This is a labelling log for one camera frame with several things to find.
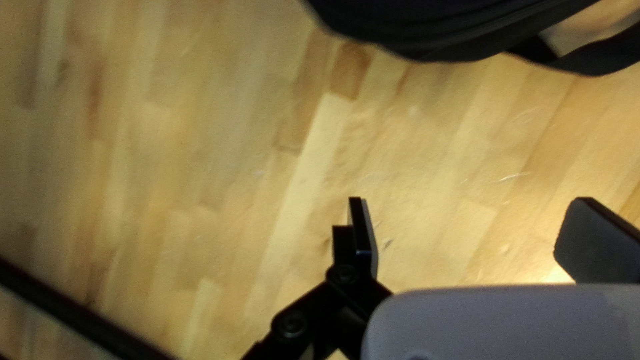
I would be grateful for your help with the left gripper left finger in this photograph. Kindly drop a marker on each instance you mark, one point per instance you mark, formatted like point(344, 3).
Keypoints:
point(362, 250)

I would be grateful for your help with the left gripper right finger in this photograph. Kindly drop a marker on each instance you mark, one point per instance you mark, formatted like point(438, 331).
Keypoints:
point(600, 245)

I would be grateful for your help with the black backpack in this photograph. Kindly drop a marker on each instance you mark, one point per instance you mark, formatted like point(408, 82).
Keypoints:
point(425, 30)

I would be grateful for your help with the black frame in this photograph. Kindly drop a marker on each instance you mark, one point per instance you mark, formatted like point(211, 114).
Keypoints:
point(60, 306)

